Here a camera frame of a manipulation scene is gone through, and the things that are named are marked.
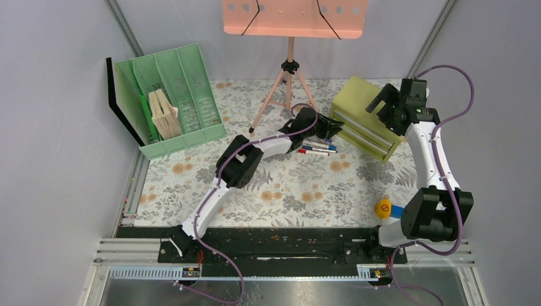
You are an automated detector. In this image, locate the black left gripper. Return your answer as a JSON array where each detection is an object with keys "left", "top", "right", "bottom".
[{"left": 301, "top": 113, "right": 342, "bottom": 140}]

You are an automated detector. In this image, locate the yellow-green drawer cabinet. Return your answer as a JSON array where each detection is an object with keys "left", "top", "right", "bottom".
[{"left": 330, "top": 76, "right": 403, "bottom": 163}]

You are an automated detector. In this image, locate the purple 52-storey treehouse book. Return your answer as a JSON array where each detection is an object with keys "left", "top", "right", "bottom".
[{"left": 149, "top": 91, "right": 172, "bottom": 140}]

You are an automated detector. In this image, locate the green plastic folder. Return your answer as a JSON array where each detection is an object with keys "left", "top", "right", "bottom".
[{"left": 128, "top": 61, "right": 161, "bottom": 142}]

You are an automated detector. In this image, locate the white sketch pad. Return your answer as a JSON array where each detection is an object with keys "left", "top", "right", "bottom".
[{"left": 105, "top": 57, "right": 151, "bottom": 147}]

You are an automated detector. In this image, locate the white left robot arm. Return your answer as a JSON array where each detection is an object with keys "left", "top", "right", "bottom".
[{"left": 168, "top": 103, "right": 344, "bottom": 262}]

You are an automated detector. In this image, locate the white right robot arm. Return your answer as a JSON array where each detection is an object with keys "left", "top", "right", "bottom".
[{"left": 366, "top": 78, "right": 474, "bottom": 263}]

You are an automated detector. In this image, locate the dark blue whiteboard marker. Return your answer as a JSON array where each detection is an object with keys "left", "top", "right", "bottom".
[{"left": 301, "top": 145, "right": 337, "bottom": 153}]

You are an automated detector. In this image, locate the red whiteboard marker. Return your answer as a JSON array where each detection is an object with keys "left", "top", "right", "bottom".
[{"left": 297, "top": 149, "right": 330, "bottom": 156}]

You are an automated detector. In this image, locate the floral table mat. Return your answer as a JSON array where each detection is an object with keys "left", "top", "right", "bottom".
[{"left": 134, "top": 80, "right": 417, "bottom": 228}]

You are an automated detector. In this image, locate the pink music stand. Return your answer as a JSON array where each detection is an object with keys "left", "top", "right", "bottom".
[{"left": 221, "top": 0, "right": 369, "bottom": 133}]

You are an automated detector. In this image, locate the yellow blue green toy block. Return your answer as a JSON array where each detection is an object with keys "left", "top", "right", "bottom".
[{"left": 375, "top": 198, "right": 403, "bottom": 219}]

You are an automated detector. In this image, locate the green plastic file organizer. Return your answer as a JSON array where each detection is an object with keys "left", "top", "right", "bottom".
[{"left": 134, "top": 44, "right": 226, "bottom": 160}]

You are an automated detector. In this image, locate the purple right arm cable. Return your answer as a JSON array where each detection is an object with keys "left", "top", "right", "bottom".
[{"left": 387, "top": 64, "right": 475, "bottom": 306}]

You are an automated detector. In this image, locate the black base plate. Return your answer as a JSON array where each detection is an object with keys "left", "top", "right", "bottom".
[{"left": 116, "top": 226, "right": 407, "bottom": 276}]

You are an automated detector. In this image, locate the grey cable duct rail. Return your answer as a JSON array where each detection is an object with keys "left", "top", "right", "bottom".
[{"left": 108, "top": 265, "right": 378, "bottom": 282}]

